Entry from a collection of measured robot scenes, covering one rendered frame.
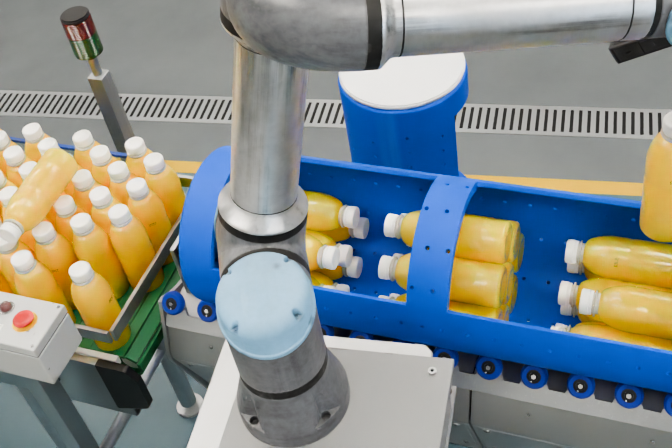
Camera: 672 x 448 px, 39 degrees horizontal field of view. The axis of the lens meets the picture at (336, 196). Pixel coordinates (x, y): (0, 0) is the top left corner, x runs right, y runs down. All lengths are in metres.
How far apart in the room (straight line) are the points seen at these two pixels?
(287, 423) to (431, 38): 0.56
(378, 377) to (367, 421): 0.07
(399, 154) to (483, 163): 1.30
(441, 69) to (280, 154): 1.00
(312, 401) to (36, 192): 0.81
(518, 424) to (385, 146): 0.70
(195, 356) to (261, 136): 0.85
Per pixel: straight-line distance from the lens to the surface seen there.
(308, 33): 0.86
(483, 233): 1.51
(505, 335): 1.47
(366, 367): 1.31
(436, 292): 1.46
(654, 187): 1.36
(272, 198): 1.15
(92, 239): 1.83
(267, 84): 1.04
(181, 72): 4.03
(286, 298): 1.11
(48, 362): 1.70
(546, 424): 1.67
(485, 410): 1.68
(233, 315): 1.12
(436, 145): 2.07
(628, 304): 1.48
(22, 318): 1.70
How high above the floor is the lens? 2.29
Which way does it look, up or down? 44 degrees down
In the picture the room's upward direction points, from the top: 11 degrees counter-clockwise
